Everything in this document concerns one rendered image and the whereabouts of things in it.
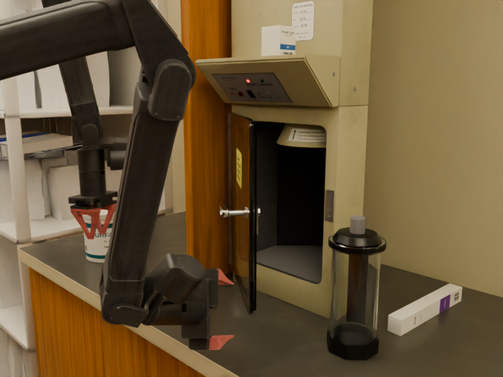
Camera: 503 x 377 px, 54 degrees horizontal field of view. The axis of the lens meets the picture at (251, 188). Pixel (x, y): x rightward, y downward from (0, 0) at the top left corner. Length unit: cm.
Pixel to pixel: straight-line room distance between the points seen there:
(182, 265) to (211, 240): 54
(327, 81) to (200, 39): 38
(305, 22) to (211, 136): 38
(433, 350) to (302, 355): 26
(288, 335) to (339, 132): 44
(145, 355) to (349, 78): 78
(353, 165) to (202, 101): 41
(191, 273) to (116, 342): 61
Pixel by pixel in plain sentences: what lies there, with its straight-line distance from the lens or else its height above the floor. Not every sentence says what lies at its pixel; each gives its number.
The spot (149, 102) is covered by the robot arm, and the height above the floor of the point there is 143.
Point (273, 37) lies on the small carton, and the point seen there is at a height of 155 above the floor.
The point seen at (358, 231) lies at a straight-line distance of 95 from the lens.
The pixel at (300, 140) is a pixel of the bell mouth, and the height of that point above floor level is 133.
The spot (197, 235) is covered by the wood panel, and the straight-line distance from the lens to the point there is 129.
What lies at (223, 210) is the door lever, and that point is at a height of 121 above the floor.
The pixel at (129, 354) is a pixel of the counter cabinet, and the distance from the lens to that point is 133.
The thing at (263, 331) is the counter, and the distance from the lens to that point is 110.
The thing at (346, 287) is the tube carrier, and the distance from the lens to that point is 96.
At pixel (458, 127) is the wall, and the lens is 139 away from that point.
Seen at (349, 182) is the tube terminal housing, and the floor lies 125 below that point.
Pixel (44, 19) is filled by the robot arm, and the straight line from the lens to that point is 59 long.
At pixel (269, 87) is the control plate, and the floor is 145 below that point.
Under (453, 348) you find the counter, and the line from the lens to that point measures 111.
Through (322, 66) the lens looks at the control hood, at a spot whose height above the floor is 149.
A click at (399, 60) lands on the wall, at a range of 146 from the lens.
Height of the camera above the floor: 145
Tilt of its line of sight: 12 degrees down
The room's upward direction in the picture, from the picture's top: straight up
